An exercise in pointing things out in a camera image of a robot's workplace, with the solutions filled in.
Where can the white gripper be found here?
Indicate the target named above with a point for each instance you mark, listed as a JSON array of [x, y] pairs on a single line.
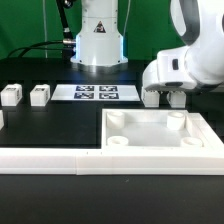
[[168, 72]]

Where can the white square tabletop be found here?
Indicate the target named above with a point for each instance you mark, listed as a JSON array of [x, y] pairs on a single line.
[[150, 128]]

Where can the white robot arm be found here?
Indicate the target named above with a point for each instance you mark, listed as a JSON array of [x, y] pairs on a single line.
[[198, 65]]

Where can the white sheet with fiducial tags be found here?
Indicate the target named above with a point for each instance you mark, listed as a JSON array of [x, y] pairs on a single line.
[[68, 92]]

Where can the white part at left edge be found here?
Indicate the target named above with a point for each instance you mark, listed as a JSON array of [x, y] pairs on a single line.
[[1, 120]]

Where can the white L-shaped fixture wall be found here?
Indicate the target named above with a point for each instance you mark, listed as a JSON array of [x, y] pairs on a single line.
[[208, 160]]

